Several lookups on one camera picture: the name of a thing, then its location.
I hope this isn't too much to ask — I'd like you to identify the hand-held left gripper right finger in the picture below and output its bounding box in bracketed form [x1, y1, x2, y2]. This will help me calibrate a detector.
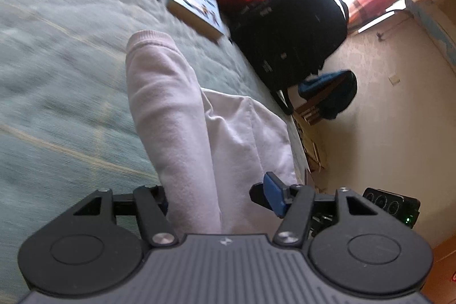
[263, 172, 374, 247]

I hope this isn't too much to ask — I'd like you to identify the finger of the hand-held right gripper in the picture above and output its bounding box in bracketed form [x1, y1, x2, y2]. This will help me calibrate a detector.
[249, 183, 273, 208]

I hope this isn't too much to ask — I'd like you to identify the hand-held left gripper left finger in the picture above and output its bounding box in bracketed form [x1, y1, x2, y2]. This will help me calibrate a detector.
[73, 185, 179, 248]

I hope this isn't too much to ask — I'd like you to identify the white printed sweatshirt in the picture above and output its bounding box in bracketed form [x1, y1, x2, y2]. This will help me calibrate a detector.
[125, 30, 299, 235]

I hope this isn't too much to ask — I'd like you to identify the wooden chair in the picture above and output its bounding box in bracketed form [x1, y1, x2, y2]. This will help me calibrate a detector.
[292, 76, 357, 127]

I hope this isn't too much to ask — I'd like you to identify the black backpack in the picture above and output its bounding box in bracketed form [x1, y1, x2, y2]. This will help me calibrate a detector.
[230, 0, 350, 114]

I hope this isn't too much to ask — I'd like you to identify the blue book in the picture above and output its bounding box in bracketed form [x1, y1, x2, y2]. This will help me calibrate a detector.
[166, 0, 229, 41]

